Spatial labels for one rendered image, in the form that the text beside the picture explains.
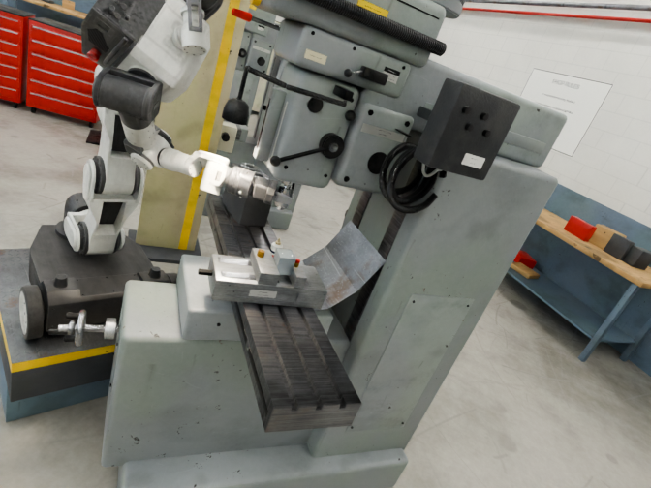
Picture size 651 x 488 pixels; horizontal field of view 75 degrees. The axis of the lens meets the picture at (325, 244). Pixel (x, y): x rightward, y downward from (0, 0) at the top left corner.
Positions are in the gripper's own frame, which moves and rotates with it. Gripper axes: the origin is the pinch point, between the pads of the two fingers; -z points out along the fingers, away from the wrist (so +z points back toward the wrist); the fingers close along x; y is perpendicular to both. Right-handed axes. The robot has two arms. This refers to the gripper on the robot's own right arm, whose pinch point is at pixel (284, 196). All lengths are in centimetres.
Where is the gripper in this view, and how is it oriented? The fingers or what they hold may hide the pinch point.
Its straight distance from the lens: 139.7
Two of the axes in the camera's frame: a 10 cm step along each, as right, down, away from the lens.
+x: 0.1, -4.1, 9.1
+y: -3.3, 8.6, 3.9
